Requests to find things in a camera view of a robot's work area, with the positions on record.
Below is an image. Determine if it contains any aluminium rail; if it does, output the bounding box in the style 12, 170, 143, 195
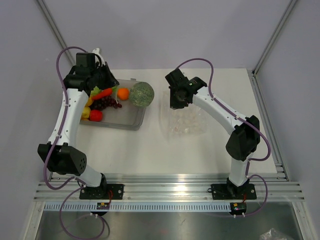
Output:
33, 173, 306, 202

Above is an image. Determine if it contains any crumpled plastic wrap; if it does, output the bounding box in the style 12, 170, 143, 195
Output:
259, 228, 292, 240

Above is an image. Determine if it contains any clear zip top bag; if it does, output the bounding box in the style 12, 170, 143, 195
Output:
159, 90, 208, 139

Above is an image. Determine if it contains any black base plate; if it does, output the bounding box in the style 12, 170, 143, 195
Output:
79, 184, 124, 200
207, 183, 257, 200

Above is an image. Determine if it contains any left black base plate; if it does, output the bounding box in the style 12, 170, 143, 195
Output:
79, 184, 124, 200

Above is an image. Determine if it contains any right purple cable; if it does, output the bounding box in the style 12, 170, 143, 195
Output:
174, 57, 272, 218

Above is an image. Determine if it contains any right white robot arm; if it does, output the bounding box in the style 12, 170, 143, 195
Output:
165, 69, 260, 199

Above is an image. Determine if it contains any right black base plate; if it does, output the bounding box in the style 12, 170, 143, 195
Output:
207, 183, 257, 200

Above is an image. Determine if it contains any yellow lemon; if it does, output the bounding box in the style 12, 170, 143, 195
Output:
81, 106, 91, 119
85, 97, 93, 107

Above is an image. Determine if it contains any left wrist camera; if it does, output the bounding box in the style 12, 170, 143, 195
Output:
91, 47, 101, 55

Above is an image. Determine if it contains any white slotted cable duct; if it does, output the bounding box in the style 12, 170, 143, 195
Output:
44, 201, 231, 213

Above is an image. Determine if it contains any orange carrot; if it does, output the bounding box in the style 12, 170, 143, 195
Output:
91, 86, 117, 101

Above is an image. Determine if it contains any clear plastic food tray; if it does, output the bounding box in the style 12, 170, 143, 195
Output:
80, 79, 146, 130

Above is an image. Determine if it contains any purple grape bunch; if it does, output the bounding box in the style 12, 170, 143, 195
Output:
89, 96, 122, 111

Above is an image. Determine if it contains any orange fruit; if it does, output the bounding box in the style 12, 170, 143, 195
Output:
117, 88, 130, 101

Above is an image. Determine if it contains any green netted melon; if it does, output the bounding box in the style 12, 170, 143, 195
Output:
129, 82, 155, 108

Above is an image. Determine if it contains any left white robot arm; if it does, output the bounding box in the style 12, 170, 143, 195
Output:
37, 48, 119, 199

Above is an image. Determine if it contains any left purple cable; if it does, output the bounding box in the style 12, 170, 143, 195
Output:
42, 46, 106, 238

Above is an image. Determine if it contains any purple cable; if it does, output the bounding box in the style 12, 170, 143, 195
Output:
42, 46, 106, 238
174, 57, 272, 218

